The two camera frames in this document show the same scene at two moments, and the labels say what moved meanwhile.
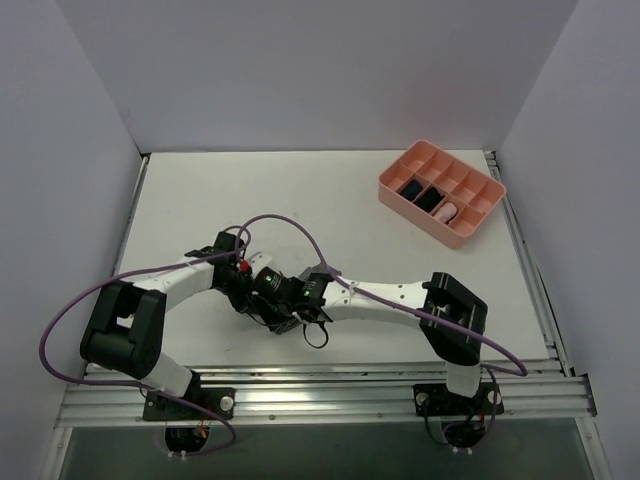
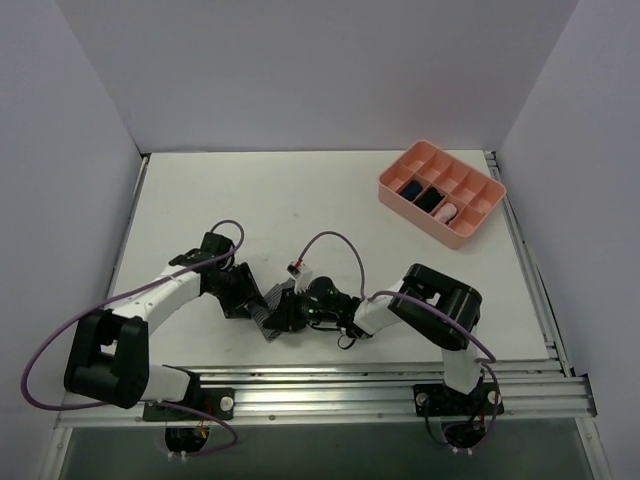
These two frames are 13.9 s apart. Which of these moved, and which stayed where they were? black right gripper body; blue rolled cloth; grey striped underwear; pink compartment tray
Moved: grey striped underwear
Stayed: pink compartment tray; black right gripper body; blue rolled cloth
